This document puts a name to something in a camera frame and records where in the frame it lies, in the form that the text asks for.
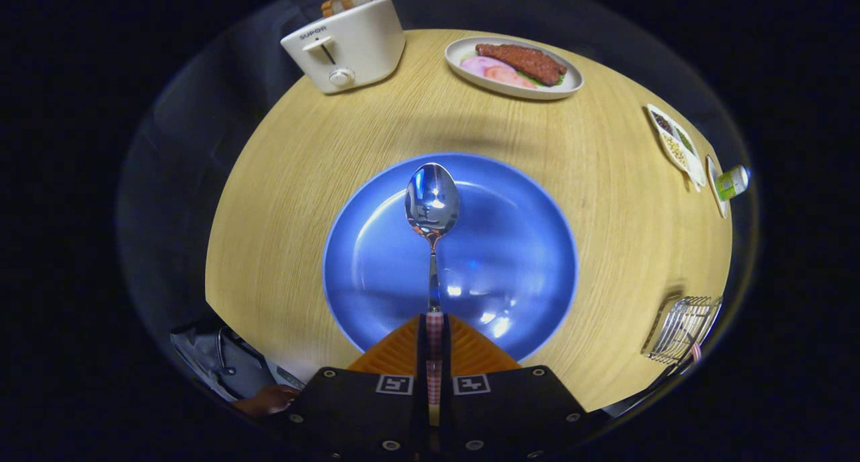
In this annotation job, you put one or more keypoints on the pile of green beans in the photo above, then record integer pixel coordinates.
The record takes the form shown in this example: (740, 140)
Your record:
(685, 140)

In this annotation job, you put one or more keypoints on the white oval food plate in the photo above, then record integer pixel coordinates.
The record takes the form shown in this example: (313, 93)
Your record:
(568, 84)

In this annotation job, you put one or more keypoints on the white toaster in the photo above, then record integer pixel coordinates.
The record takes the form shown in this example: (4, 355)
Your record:
(363, 45)

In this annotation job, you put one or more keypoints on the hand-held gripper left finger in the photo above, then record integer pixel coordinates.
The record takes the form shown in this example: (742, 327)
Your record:
(422, 348)

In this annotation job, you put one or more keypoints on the green bottle with silver cap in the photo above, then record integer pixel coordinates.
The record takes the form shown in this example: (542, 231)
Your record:
(729, 183)

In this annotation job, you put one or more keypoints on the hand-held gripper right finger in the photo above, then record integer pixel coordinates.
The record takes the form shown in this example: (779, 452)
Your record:
(447, 348)

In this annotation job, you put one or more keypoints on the pale pink ham slice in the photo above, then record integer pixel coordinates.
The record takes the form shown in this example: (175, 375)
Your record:
(480, 66)

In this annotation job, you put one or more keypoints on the blue plate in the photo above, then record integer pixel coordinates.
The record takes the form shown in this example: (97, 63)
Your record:
(510, 247)

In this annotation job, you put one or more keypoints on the green lettuce leaf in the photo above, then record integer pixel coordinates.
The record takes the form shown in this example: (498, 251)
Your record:
(537, 80)

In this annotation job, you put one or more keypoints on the brown toast slice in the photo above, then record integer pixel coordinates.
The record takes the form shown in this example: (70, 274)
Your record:
(357, 1)
(332, 7)

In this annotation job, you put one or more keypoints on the white divided dish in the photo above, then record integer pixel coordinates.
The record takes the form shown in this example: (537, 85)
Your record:
(695, 173)

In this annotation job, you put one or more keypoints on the pile of yellow beans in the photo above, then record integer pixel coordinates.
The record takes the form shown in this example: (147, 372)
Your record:
(675, 153)

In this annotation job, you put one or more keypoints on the salmon pink ham slice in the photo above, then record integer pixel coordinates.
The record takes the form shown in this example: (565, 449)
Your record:
(504, 74)

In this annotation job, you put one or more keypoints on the pile of dark red beans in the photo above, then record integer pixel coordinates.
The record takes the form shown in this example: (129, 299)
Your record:
(662, 121)

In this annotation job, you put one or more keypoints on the brown meat piece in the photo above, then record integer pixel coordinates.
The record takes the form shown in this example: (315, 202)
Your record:
(524, 60)

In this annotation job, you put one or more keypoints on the small white dish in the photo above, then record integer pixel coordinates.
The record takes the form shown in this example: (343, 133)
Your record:
(711, 173)

